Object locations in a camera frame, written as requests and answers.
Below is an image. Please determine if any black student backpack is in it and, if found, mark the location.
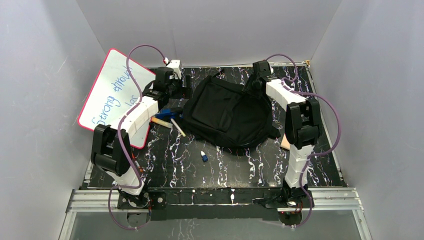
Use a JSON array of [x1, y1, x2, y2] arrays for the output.
[[181, 75, 281, 148]]

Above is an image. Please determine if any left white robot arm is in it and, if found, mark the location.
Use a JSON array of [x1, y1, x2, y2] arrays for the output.
[[90, 64, 191, 208]]

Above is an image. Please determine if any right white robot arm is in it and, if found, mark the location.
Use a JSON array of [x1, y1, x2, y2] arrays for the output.
[[243, 60, 323, 207]]

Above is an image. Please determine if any blue stapler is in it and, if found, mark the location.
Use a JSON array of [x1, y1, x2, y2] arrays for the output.
[[155, 107, 183, 120]]

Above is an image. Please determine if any white stick pen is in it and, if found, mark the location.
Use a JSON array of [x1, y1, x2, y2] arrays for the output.
[[170, 118, 187, 137]]

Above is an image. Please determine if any beige glue stick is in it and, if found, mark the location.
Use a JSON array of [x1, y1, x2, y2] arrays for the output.
[[151, 117, 173, 129]]

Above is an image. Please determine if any pink-framed whiteboard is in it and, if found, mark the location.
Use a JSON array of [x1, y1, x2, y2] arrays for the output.
[[77, 48, 155, 149]]

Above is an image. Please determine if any beige snap wallet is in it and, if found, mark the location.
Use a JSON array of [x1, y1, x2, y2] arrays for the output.
[[280, 134, 291, 151]]

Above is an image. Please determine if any small blue white bottle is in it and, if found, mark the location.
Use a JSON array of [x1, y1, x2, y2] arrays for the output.
[[200, 151, 208, 163]]

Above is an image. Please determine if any orange marker pen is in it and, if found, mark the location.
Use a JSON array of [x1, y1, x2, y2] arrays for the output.
[[131, 153, 144, 173]]

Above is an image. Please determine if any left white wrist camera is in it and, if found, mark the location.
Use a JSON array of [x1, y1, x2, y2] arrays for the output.
[[166, 59, 182, 79]]

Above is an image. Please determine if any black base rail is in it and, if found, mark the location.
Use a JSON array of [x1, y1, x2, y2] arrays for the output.
[[117, 187, 309, 225]]

